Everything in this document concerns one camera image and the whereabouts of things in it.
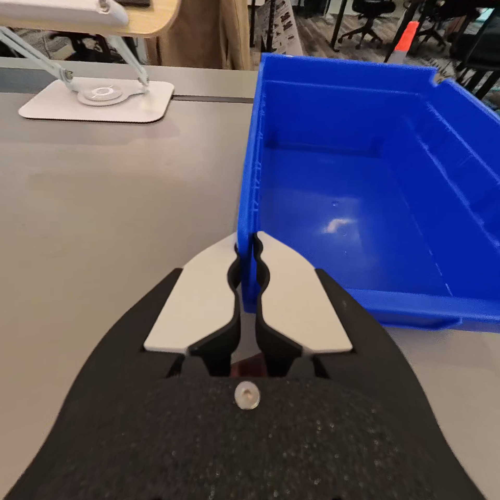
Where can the black office chair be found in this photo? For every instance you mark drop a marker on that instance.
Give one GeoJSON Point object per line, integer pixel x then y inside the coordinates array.
{"type": "Point", "coordinates": [369, 9]}
{"type": "Point", "coordinates": [480, 47]}

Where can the white printed sign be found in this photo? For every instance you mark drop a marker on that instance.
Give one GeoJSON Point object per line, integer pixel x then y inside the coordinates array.
{"type": "Point", "coordinates": [283, 27]}

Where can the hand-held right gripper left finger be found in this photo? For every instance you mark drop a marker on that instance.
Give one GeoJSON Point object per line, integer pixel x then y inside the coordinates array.
{"type": "Point", "coordinates": [195, 308]}

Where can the white folding stand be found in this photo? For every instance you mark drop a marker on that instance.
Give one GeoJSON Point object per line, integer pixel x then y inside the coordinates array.
{"type": "Point", "coordinates": [148, 105]}

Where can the blue plastic bin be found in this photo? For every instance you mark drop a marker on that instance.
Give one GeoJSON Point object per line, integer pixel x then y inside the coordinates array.
{"type": "Point", "coordinates": [351, 203]}

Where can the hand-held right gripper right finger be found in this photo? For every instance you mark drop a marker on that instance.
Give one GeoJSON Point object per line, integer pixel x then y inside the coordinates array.
{"type": "Point", "coordinates": [302, 308]}

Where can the orange traffic cone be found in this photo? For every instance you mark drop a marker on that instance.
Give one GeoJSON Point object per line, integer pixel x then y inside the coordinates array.
{"type": "Point", "coordinates": [406, 37]}

